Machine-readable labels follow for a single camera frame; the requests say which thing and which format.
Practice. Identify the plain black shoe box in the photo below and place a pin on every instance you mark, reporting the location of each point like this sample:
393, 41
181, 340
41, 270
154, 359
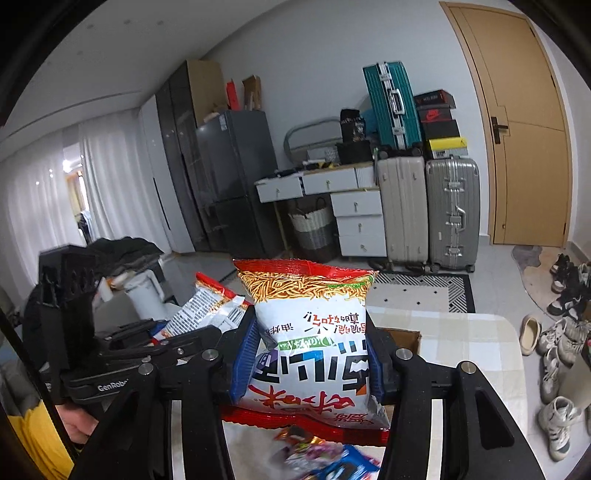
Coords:
441, 130

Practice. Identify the white curtains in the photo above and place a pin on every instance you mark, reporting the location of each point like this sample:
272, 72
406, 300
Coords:
106, 175

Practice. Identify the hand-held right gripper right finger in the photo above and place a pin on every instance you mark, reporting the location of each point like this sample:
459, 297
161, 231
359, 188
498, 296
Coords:
375, 369

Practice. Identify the pile of shoes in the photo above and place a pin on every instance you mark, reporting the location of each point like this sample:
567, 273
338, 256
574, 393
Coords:
561, 341

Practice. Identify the large noodle snack packet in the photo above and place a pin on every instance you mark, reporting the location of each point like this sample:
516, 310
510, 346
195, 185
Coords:
309, 323

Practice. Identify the yellow shoe box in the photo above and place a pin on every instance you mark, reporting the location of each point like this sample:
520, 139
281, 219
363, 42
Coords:
445, 147

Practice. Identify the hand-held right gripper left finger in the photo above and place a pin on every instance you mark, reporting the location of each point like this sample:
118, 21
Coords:
245, 364

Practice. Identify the black storage box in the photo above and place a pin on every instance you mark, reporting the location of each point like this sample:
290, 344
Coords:
354, 152

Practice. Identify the checked tablecloth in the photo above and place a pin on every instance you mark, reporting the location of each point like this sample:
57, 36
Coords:
461, 341

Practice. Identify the person's left hand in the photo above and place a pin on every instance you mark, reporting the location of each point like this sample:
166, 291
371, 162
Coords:
78, 422

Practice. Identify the woven laundry basket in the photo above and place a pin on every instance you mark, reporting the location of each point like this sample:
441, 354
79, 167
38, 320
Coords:
311, 230

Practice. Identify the white drawer cabinet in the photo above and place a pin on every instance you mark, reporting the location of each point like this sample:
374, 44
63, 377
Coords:
360, 221

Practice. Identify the white desk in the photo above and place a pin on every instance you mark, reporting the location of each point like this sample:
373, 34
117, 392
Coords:
323, 181

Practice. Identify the brown cardboard carton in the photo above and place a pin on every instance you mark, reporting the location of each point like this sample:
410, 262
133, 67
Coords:
251, 92

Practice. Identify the dark grey refrigerator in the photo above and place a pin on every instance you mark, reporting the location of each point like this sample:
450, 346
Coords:
235, 175

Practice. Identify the grey brown doormat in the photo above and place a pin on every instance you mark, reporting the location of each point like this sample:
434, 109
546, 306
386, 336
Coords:
531, 272

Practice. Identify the blue cookie packet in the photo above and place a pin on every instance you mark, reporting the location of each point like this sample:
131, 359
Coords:
353, 466

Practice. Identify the person's yellow clothing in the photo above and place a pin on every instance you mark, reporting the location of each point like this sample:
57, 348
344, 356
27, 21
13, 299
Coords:
32, 443

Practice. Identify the black bag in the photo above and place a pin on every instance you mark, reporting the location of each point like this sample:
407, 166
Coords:
353, 125

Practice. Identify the silver suitcase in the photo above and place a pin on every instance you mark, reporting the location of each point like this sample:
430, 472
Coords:
452, 212

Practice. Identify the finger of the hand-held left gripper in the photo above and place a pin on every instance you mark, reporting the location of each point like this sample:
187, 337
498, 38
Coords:
129, 337
194, 341

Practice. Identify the red paper bag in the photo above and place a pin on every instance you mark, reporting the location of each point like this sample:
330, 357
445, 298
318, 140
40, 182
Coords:
232, 94

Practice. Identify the dark clothing pile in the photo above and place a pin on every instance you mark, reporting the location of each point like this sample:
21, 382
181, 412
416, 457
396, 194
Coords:
124, 258

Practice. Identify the red and black shoe box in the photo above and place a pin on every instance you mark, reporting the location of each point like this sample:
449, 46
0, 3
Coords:
434, 115

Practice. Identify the teal suitcase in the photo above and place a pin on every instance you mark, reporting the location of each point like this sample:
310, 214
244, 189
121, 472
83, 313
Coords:
388, 106

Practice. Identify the beige suitcase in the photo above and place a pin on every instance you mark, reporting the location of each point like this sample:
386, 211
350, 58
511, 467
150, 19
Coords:
401, 212

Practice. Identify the small noodle snack packet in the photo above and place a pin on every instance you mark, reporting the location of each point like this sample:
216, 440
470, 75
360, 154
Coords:
203, 304

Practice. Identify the wooden door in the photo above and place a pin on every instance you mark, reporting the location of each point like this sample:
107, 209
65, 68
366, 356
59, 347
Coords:
512, 115

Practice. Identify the white bucket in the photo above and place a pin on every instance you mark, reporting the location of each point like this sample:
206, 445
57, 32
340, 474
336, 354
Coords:
145, 297

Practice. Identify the tall dark glass cabinet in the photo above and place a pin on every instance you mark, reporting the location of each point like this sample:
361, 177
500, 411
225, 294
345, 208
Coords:
182, 138

